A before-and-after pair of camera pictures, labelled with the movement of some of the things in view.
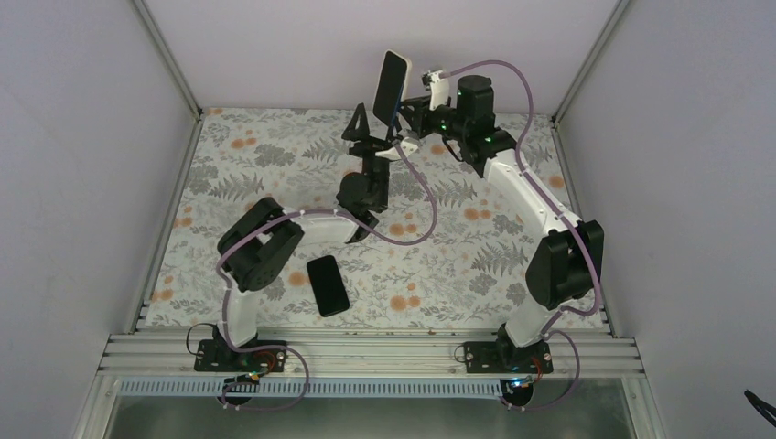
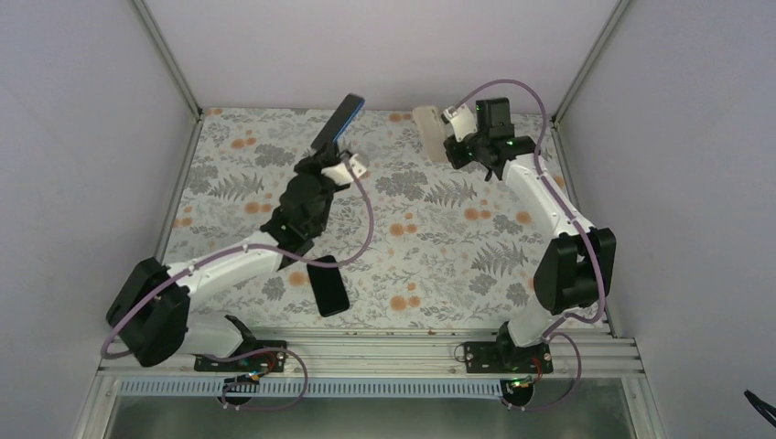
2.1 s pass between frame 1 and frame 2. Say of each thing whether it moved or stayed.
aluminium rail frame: stayed
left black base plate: stayed
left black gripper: moved
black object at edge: stayed
